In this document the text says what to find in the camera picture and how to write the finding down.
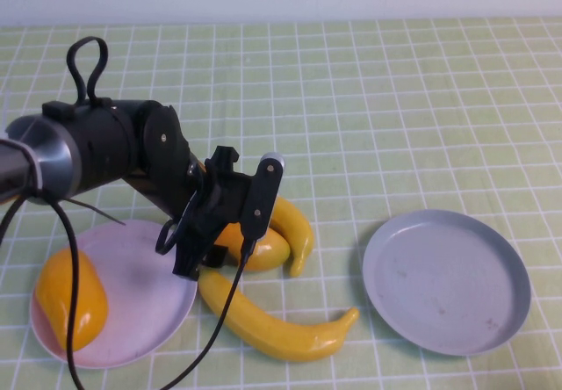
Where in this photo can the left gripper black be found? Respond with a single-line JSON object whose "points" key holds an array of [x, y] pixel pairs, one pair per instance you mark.
{"points": [[215, 205]]}

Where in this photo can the orange-red tinted mango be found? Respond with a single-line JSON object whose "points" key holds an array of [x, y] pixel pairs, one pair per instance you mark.
{"points": [[263, 249]]}

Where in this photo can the small curved yellow banana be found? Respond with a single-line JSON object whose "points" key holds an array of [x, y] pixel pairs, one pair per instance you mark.
{"points": [[298, 227]]}

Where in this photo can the large yellow banana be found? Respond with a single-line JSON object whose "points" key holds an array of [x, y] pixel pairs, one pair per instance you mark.
{"points": [[272, 328]]}

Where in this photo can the plain yellow mango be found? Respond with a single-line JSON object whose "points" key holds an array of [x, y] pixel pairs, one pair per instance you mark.
{"points": [[90, 302]]}

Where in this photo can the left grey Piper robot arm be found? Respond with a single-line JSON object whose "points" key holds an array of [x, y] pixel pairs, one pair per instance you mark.
{"points": [[101, 144]]}

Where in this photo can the pink round plate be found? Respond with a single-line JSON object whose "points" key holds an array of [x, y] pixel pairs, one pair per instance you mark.
{"points": [[140, 302]]}

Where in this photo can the grey round plate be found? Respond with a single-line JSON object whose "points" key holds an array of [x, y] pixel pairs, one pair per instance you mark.
{"points": [[448, 284]]}

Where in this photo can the black zip tie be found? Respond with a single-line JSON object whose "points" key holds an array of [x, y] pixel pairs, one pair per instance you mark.
{"points": [[101, 213]]}

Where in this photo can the white zip tie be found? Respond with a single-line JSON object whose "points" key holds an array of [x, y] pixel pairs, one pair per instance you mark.
{"points": [[37, 172]]}

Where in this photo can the left black silver wrist camera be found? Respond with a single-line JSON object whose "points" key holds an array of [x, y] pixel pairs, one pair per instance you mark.
{"points": [[263, 197]]}

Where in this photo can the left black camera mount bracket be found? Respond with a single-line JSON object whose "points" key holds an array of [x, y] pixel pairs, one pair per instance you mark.
{"points": [[221, 159]]}

